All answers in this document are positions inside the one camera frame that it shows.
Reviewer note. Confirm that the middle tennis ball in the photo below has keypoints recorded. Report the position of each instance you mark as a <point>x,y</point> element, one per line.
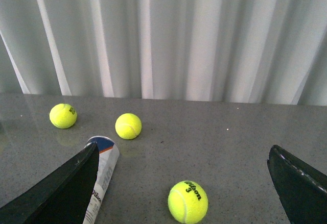
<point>128,126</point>

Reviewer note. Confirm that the clear Wilson tennis ball can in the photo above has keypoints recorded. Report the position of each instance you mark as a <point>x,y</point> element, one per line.
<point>108,157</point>

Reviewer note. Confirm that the far left tennis ball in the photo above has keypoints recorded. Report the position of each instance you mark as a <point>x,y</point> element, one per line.
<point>63,116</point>

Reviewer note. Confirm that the white pleated curtain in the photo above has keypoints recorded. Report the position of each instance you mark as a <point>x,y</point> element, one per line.
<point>243,51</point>

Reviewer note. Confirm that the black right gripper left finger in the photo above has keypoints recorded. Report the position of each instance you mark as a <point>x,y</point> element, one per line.
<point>61,197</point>

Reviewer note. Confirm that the Wilson 3 tennis ball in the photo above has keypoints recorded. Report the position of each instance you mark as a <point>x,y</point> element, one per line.
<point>188,202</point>

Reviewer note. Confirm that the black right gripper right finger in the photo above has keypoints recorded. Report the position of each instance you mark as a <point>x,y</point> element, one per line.
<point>300,187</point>

